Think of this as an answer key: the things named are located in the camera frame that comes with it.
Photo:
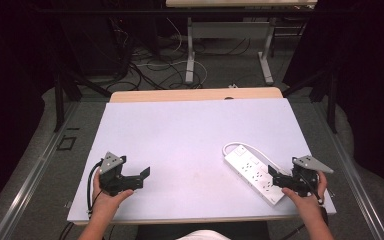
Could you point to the person's right hand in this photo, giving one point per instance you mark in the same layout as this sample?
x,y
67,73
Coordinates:
x,y
308,205

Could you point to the dark curtain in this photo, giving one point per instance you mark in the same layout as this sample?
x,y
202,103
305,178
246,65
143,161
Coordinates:
x,y
10,83
370,66

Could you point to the white power strip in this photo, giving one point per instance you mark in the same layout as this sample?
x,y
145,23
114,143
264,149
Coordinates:
x,y
255,175

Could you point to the square floor socket cover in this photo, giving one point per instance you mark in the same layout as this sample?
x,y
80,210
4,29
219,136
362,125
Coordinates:
x,y
66,143

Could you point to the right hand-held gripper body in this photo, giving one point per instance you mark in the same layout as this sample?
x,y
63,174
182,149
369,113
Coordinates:
x,y
302,176

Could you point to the person's white shirt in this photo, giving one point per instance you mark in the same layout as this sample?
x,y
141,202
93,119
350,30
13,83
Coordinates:
x,y
204,235

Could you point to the aluminium floor rail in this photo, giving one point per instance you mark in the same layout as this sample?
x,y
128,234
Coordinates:
x,y
353,173
30,180

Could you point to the wooden table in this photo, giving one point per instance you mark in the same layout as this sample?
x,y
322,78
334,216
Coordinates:
x,y
193,94

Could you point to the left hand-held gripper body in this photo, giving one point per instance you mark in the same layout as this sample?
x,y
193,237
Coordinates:
x,y
110,173

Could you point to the black metal stand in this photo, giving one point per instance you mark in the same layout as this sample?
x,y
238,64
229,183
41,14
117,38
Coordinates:
x,y
60,96
330,100

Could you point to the white desk with metal legs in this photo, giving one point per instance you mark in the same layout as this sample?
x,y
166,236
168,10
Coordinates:
x,y
230,30

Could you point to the person's left hand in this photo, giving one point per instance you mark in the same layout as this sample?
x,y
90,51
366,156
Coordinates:
x,y
107,201

